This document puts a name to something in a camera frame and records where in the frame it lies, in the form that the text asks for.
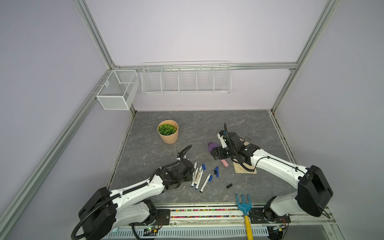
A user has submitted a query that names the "white marker pen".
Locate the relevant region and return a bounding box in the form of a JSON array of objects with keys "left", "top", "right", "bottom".
[
  {"left": 194, "top": 166, "right": 202, "bottom": 186},
  {"left": 191, "top": 162, "right": 198, "bottom": 187},
  {"left": 200, "top": 174, "right": 211, "bottom": 193},
  {"left": 195, "top": 169, "right": 204, "bottom": 190}
]

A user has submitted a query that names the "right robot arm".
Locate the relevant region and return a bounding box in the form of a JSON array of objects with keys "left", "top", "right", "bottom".
[{"left": 208, "top": 130, "right": 334, "bottom": 223}]

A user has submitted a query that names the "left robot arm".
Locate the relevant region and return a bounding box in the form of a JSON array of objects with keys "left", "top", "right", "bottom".
[{"left": 71, "top": 158, "right": 195, "bottom": 240}]

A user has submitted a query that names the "beige work glove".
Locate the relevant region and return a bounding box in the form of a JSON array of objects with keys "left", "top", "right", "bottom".
[{"left": 232, "top": 140, "right": 258, "bottom": 175}]

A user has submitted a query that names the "beige pot with green plant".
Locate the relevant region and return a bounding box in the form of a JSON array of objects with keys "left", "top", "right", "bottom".
[{"left": 157, "top": 120, "right": 179, "bottom": 145}]

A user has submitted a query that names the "purple trowel pink handle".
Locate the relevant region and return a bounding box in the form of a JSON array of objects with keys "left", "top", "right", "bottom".
[{"left": 208, "top": 142, "right": 229, "bottom": 168}]

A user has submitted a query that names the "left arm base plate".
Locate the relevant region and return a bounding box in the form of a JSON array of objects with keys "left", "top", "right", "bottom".
[{"left": 134, "top": 209, "right": 171, "bottom": 226}]

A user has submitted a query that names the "teal rake yellow handle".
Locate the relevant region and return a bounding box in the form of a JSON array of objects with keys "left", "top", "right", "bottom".
[{"left": 235, "top": 194, "right": 254, "bottom": 240}]

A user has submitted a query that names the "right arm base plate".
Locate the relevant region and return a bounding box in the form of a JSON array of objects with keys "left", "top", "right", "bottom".
[{"left": 248, "top": 207, "right": 291, "bottom": 224}]

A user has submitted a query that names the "white wire shelf basket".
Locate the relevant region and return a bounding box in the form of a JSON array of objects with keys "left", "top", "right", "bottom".
[{"left": 141, "top": 62, "right": 232, "bottom": 94}]

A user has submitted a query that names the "white wire mesh box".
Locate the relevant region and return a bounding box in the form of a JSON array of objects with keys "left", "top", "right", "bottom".
[{"left": 96, "top": 70, "right": 140, "bottom": 111}]

